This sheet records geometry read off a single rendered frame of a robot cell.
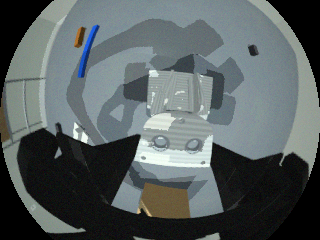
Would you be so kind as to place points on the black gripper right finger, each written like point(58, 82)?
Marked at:
point(235, 175)

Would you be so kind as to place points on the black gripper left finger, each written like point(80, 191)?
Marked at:
point(106, 164)

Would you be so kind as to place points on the blue long flat bar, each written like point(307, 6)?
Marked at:
point(87, 48)

